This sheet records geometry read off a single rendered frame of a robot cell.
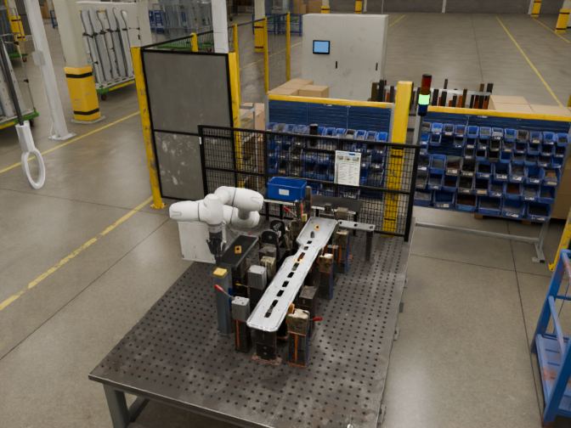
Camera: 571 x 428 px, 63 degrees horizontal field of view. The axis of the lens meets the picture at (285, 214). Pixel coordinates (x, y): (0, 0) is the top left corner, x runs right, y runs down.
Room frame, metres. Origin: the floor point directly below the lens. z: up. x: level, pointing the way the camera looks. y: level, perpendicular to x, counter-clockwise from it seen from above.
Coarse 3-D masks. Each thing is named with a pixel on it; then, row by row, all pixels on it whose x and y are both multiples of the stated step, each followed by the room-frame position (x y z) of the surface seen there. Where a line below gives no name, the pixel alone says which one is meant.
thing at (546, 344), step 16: (560, 256) 2.85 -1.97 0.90; (560, 272) 2.84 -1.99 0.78; (544, 304) 2.88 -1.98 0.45; (544, 320) 2.84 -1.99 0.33; (544, 336) 2.83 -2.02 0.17; (560, 336) 2.40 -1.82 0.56; (544, 352) 2.64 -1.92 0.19; (560, 352) 2.27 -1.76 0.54; (544, 368) 2.48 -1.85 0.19; (560, 368) 2.18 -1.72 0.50; (544, 384) 2.36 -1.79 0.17; (560, 384) 2.14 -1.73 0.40; (560, 400) 2.13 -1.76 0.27; (544, 416) 2.17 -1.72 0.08
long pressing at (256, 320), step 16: (320, 224) 3.18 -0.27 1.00; (304, 240) 2.94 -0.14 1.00; (320, 240) 2.94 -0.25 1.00; (288, 256) 2.72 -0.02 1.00; (304, 256) 2.72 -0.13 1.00; (288, 272) 2.54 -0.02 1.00; (304, 272) 2.54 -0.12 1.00; (272, 288) 2.36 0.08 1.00; (288, 288) 2.36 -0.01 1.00; (288, 304) 2.21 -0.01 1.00; (256, 320) 2.06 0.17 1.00; (272, 320) 2.06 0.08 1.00
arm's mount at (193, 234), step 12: (180, 228) 3.17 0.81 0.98; (192, 228) 3.15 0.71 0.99; (204, 228) 3.13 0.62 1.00; (228, 228) 3.13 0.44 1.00; (180, 240) 3.18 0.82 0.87; (192, 240) 3.15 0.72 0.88; (204, 240) 3.13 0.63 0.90; (228, 240) 3.13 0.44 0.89; (192, 252) 3.16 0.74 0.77; (204, 252) 3.13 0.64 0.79
